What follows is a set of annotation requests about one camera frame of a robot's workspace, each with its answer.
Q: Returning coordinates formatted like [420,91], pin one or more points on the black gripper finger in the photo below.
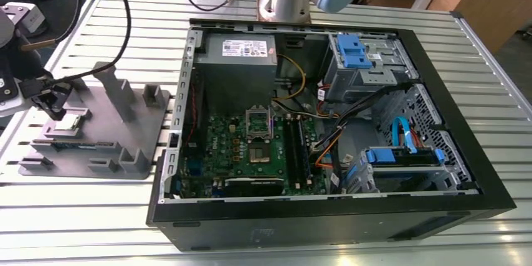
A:
[52,101]

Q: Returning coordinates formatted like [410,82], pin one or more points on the silver CPU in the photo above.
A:
[70,122]

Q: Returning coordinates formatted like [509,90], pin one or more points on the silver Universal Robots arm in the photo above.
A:
[286,1]

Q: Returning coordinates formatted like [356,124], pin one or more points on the CPU socket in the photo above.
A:
[258,154]

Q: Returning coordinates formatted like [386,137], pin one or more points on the green RAM stick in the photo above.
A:
[70,146]

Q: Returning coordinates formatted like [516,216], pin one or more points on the grey parts rack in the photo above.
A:
[153,129]

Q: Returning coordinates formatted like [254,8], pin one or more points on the blue expansion slot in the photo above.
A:
[194,168]

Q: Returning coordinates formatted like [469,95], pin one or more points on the grey power supply unit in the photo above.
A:
[232,73]

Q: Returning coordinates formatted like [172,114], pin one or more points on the green motherboard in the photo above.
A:
[224,160]

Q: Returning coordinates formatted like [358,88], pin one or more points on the black graphics card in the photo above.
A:
[253,185]

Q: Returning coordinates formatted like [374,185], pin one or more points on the black RAM slot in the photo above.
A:
[290,150]
[302,150]

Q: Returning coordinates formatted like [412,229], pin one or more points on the blue drive carrier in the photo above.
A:
[353,57]

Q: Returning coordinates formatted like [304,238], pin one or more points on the silver drive cage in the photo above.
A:
[373,79]

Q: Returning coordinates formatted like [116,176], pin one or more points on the black PC case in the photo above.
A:
[332,225]

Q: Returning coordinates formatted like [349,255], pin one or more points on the hard disk in blue carrier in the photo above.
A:
[380,155]

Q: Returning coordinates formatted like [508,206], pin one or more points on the silver disk bay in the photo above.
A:
[414,175]

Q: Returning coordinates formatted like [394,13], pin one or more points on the wooden cabinet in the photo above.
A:
[494,4]

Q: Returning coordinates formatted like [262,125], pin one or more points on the silver camera on black bracket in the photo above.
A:
[8,97]

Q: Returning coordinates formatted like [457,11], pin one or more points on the grey camera on black bracket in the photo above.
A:
[24,17]

